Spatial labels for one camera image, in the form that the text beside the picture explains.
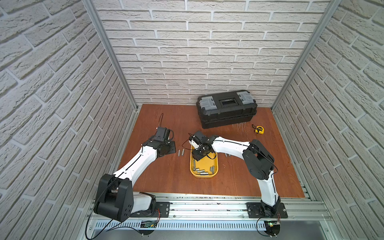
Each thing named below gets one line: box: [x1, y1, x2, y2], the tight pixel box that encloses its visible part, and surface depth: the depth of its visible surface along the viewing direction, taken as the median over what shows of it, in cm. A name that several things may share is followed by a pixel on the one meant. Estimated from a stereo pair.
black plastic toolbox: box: [196, 90, 258, 129], surface depth 102 cm
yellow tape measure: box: [252, 124, 265, 135], surface depth 105 cm
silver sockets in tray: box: [193, 159, 215, 176], surface depth 88 cm
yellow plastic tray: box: [190, 145, 219, 179], surface depth 88 cm
